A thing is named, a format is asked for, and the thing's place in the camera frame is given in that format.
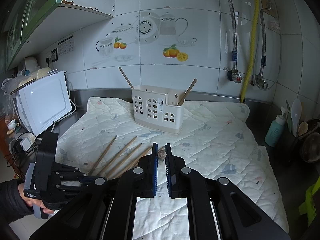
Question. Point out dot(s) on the water valve red knob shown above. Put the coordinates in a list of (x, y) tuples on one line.
[(234, 75)]

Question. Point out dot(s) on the lime green dish rack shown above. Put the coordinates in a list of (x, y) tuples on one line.
[(309, 205)]

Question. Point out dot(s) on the white plastic utensil holder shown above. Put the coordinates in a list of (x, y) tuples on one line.
[(158, 108)]

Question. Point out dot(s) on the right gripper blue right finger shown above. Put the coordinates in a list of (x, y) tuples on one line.
[(176, 179)]

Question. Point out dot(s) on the wall power socket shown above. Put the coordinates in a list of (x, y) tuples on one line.
[(54, 56)]

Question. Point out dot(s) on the white quilted mat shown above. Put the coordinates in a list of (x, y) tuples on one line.
[(214, 140)]

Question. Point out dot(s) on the wooden chopstick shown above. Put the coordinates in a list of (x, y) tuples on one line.
[(126, 78), (116, 156), (101, 156), (187, 92), (161, 155), (123, 161), (135, 162)]

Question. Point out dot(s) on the person's left hand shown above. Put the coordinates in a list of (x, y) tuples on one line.
[(31, 202)]

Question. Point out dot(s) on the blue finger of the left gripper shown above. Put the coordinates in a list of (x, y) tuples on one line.
[(86, 180)]

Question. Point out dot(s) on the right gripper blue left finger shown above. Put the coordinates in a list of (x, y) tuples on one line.
[(147, 182)]

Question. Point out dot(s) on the green wall cabinet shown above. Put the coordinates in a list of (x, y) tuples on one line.
[(33, 25)]

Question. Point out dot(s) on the white power adapter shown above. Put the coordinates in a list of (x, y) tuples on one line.
[(26, 140)]

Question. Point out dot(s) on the black utensil crock with spoons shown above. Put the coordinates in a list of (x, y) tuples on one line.
[(305, 133)]

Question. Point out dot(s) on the teal spray bottle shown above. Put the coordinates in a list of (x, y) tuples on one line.
[(276, 128)]

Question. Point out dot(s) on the white microwave oven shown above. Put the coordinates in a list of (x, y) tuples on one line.
[(43, 102)]

